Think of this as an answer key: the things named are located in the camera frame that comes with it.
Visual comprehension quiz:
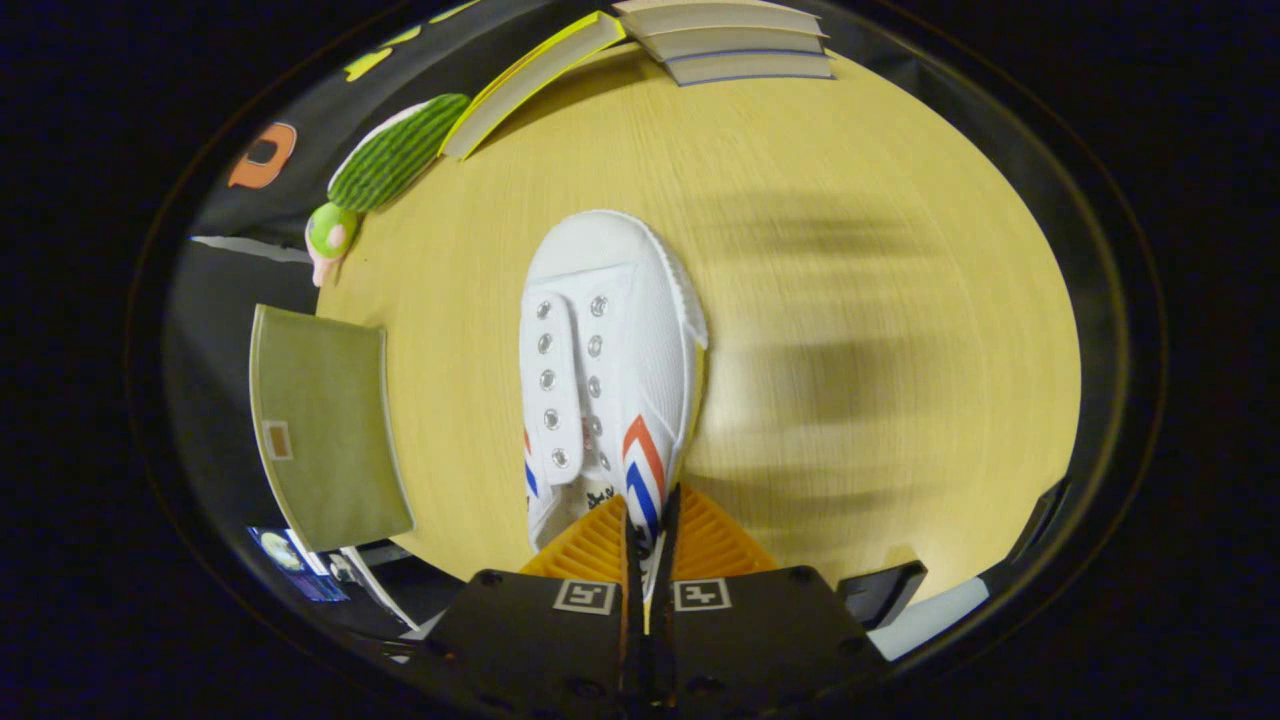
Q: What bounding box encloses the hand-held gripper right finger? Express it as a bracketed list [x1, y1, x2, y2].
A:
[648, 484, 893, 720]

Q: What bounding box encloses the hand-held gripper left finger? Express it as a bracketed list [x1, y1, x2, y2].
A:
[410, 494, 643, 720]

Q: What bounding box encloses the white canvas shoe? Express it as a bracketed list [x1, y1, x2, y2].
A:
[518, 210, 709, 606]

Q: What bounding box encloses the beige fabric storage box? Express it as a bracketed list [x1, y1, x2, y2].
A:
[249, 304, 416, 553]

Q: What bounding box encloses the blue printed box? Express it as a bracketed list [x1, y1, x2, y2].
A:
[247, 527, 348, 604]

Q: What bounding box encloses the pink and green plush toy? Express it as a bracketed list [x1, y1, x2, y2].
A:
[305, 202, 359, 288]

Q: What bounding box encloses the watermelon slice plush toy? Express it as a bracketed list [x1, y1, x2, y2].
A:
[327, 93, 471, 213]

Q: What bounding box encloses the yellow book with red circle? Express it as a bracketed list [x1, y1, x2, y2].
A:
[440, 10, 628, 161]

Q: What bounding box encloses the blue cover book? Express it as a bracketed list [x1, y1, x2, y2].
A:
[665, 50, 835, 88]

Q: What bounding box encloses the white cover book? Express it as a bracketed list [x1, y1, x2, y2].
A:
[638, 25, 830, 63]

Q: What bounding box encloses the tan cover book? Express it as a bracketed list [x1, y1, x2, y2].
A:
[612, 0, 823, 38]

